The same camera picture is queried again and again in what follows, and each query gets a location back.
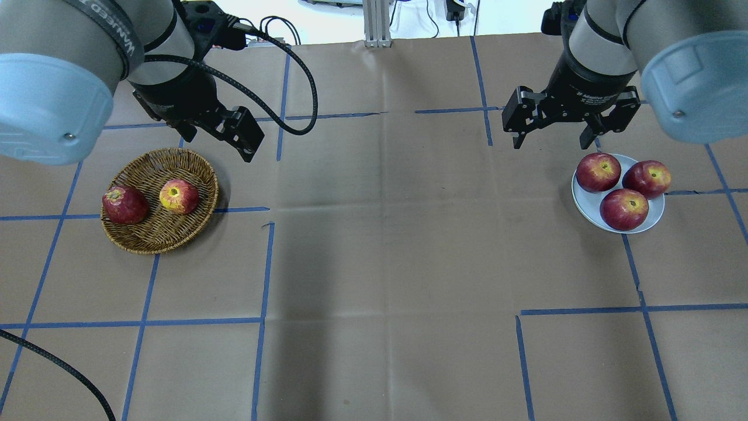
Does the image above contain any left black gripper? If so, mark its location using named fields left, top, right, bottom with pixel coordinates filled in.
left=129, top=64, right=265, bottom=163

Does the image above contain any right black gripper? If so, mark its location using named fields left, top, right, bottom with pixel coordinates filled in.
left=501, top=56, right=641, bottom=150

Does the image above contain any yellow-red apple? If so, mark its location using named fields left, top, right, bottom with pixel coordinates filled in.
left=158, top=179, right=200, bottom=214

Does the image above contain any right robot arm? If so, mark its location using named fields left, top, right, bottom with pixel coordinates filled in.
left=502, top=1, right=747, bottom=149

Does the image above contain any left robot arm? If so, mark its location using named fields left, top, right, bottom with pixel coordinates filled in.
left=1, top=1, right=264, bottom=165

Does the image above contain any plate apple near centre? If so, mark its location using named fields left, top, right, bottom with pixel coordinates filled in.
left=576, top=153, right=622, bottom=194

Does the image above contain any plate apple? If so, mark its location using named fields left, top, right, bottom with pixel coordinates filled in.
left=599, top=188, right=650, bottom=231
left=576, top=153, right=622, bottom=194
left=622, top=160, right=671, bottom=200

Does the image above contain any light blue plate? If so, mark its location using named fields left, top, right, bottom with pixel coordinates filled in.
left=572, top=154, right=665, bottom=234

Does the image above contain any plate apple far side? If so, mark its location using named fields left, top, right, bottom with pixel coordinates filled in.
left=622, top=160, right=671, bottom=200

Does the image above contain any plate apple front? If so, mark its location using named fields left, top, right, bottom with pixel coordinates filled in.
left=599, top=188, right=650, bottom=231

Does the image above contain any woven wicker basket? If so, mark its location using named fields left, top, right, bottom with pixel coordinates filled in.
left=101, top=147, right=220, bottom=255

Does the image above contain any dark red apple in basket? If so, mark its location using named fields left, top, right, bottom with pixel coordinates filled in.
left=102, top=185, right=150, bottom=225

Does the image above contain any black power adapter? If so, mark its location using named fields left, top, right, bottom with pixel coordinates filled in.
left=445, top=0, right=469, bottom=22

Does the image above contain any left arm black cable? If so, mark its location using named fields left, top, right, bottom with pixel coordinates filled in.
left=0, top=16, right=319, bottom=421

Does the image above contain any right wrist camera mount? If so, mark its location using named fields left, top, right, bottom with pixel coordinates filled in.
left=540, top=1, right=587, bottom=36

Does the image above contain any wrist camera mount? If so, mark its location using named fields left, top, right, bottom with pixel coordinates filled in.
left=180, top=1, right=247, bottom=59
left=540, top=1, right=587, bottom=36

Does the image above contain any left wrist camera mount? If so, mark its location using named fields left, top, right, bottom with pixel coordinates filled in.
left=180, top=1, right=247, bottom=59

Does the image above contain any aluminium frame post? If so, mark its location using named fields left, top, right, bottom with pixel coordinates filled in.
left=362, top=0, right=392, bottom=49

